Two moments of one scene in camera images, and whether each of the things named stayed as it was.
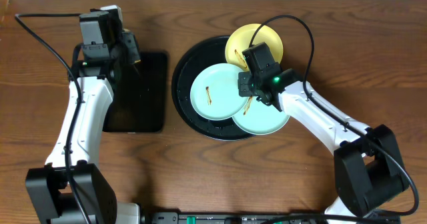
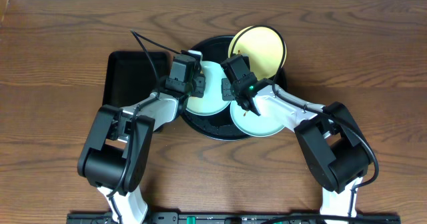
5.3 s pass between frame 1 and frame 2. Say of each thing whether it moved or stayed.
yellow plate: stayed
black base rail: stayed
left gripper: moved
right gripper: moved
